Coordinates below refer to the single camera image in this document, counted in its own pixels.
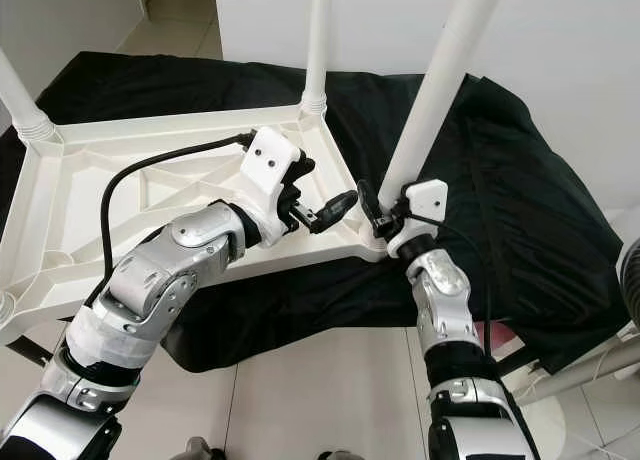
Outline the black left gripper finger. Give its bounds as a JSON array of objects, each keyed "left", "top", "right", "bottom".
[{"left": 317, "top": 191, "right": 361, "bottom": 231}]

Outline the white metal pole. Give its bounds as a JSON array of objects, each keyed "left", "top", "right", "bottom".
[{"left": 520, "top": 345, "right": 640, "bottom": 406}]

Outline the white plastic table top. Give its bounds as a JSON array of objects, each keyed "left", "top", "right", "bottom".
[{"left": 0, "top": 102, "right": 391, "bottom": 346}]

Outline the black cloth cover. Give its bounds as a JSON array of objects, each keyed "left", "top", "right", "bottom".
[{"left": 0, "top": 50, "right": 636, "bottom": 373}]

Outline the pink cushioned seat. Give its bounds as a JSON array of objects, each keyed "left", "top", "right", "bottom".
[{"left": 480, "top": 320, "right": 521, "bottom": 353}]

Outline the grey robot left leg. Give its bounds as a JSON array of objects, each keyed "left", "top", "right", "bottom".
[{"left": 182, "top": 438, "right": 221, "bottom": 460}]

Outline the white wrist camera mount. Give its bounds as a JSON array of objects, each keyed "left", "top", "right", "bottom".
[
  {"left": 240, "top": 125, "right": 316, "bottom": 246},
  {"left": 390, "top": 178, "right": 451, "bottom": 256}
]

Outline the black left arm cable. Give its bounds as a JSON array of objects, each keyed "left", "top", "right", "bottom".
[{"left": 85, "top": 130, "right": 259, "bottom": 306}]

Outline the white fan head grille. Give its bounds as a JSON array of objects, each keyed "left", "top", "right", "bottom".
[{"left": 615, "top": 238, "right": 640, "bottom": 331}]

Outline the white plastic table leg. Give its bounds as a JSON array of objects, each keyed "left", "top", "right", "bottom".
[
  {"left": 378, "top": 0, "right": 511, "bottom": 209},
  {"left": 0, "top": 55, "right": 63, "bottom": 149},
  {"left": 298, "top": 0, "right": 337, "bottom": 119}
]

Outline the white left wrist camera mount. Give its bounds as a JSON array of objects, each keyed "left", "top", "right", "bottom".
[{"left": 240, "top": 125, "right": 316, "bottom": 246}]

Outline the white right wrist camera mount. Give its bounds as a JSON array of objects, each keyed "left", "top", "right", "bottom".
[{"left": 390, "top": 178, "right": 451, "bottom": 256}]

